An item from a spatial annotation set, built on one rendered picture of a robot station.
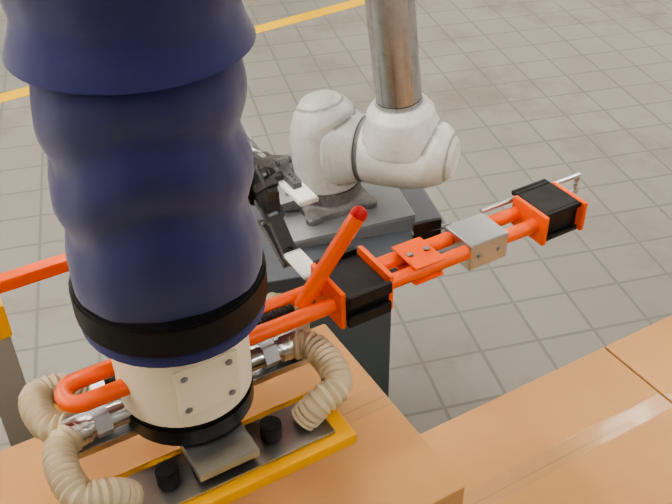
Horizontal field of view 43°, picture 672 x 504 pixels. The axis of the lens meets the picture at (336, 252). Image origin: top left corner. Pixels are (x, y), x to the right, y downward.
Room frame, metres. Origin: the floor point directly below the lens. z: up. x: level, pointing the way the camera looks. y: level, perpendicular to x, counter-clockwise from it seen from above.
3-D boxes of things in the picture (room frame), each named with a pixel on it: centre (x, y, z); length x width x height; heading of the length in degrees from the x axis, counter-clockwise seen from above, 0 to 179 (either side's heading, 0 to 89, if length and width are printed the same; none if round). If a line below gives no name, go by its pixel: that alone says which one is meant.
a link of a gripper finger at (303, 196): (1.06, 0.05, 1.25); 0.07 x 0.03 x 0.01; 30
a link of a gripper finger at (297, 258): (1.06, 0.05, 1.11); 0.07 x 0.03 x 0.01; 30
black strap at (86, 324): (0.79, 0.20, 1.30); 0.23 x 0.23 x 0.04
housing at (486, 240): (1.02, -0.21, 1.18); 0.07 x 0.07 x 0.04; 30
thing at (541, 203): (1.08, -0.33, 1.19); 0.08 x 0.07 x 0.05; 120
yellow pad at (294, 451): (0.70, 0.15, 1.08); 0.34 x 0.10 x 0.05; 120
